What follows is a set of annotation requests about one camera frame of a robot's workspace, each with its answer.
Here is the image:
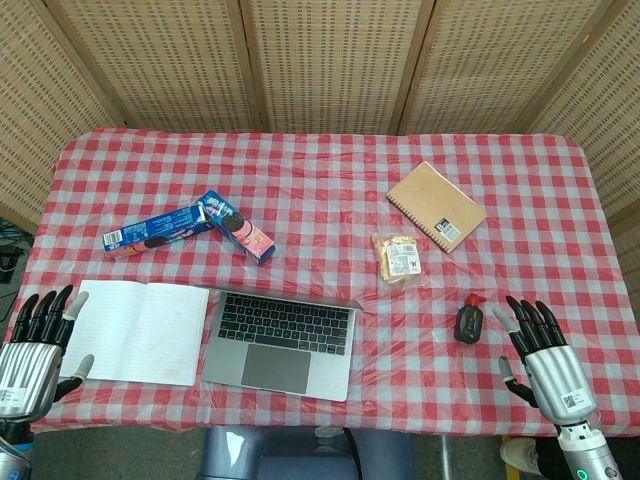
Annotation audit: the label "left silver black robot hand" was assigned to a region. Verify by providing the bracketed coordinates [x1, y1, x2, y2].
[0, 284, 96, 424]

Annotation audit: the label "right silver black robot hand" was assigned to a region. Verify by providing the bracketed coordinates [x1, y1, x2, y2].
[492, 295, 604, 429]

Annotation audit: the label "silver laptop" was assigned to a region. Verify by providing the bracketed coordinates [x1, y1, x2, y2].
[201, 284, 365, 403]

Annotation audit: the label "white shoe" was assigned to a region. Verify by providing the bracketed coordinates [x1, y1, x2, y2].
[499, 435, 542, 474]

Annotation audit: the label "dark bottle with red cap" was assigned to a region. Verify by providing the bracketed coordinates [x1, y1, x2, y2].
[453, 293, 487, 344]

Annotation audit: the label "open white lined notebook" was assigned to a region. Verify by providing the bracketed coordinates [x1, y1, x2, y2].
[59, 279, 211, 387]

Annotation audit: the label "blue cookie box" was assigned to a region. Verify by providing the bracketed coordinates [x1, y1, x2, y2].
[102, 204, 216, 260]

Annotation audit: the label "clear packet of crackers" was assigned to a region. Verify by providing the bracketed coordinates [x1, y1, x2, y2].
[372, 233, 431, 289]

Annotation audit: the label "kraft spiral notebook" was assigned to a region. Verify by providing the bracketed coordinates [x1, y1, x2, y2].
[385, 160, 489, 255]

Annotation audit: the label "pink cookie box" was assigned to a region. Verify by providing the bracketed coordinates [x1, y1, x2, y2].
[192, 189, 276, 265]

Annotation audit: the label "red white checkered tablecloth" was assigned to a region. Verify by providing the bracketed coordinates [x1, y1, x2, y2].
[14, 127, 640, 437]

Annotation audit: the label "bamboo folding screen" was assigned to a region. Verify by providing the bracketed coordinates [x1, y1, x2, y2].
[0, 0, 640, 236]

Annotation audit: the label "black cables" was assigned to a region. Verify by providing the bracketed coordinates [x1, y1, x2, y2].
[0, 217, 35, 306]

